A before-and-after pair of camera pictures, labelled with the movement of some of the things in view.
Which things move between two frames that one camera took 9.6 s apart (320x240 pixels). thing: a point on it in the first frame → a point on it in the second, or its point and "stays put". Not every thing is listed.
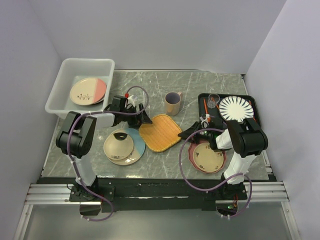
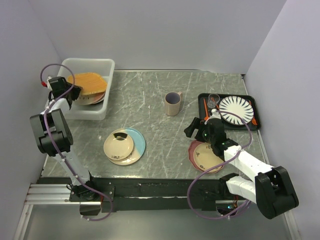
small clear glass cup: [213, 99] stays put
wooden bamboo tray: [162, 134] → [89, 83]
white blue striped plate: [237, 108] stays put
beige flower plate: [206, 159] stays put
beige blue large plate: [139, 144] stays put
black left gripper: [139, 119] → [76, 89]
